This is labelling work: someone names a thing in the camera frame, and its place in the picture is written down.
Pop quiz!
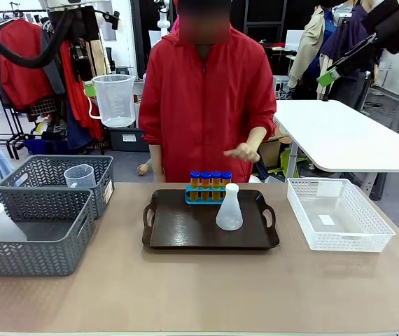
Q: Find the red jacket on rack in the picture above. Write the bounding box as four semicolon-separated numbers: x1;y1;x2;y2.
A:
0;17;56;110

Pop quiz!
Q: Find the person's left hand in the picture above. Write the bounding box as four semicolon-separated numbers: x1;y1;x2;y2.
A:
223;141;262;164

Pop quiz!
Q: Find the white side table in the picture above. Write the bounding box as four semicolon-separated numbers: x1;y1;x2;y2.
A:
274;99;399;180

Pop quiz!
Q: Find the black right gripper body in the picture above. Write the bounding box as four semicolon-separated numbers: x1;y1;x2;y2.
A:
359;0;399;55

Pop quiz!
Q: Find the clear plastic measuring beaker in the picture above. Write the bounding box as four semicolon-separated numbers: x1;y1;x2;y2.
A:
87;74;137;129
64;164;95;189

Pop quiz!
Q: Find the person's right forearm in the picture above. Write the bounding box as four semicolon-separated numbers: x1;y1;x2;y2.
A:
149;143;167;183

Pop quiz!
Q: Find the mannequin in beige coat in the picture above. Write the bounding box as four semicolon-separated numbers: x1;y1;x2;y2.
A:
287;3;337;102

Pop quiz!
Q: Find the black clothes rack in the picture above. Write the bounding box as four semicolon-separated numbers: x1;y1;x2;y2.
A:
0;9;25;161

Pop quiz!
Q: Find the dark brown serving tray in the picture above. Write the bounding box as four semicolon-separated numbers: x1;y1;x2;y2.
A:
142;188;281;250

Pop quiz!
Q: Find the cardboard box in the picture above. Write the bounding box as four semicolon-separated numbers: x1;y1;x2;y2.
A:
258;134;292;169

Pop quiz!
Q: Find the white monitor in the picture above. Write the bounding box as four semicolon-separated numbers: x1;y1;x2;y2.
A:
284;29;306;52

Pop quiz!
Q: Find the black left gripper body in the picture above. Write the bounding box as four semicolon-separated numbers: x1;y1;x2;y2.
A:
68;38;95;84

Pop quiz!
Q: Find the blue test tube rack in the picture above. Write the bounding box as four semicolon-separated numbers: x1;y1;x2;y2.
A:
184;184;234;205

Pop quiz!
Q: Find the grey basket without label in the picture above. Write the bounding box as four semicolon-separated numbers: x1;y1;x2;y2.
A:
0;188;96;277

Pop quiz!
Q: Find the person's left forearm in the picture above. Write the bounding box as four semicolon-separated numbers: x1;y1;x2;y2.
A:
247;125;269;151

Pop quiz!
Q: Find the black corrugated cable hose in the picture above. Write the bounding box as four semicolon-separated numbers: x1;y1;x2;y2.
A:
0;12;81;69

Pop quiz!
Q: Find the grey basket with label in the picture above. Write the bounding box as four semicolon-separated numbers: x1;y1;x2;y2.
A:
0;155;115;221

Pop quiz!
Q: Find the white plastic basket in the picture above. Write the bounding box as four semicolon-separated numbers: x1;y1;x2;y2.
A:
286;177;396;253

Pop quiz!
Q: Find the person in red jacket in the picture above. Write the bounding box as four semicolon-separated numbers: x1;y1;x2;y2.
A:
138;0;277;183

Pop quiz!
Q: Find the white plastic conical flask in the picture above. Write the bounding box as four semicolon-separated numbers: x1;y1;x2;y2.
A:
0;202;28;242
215;183;244;232

